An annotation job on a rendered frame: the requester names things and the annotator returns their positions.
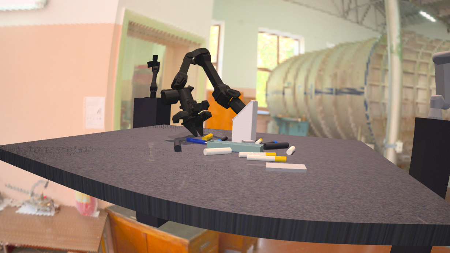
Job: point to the keyboard with cream letter keys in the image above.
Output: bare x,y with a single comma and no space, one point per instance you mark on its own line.
235,146

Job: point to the yellow cylindrical rod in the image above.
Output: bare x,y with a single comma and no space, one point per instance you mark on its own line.
207,137

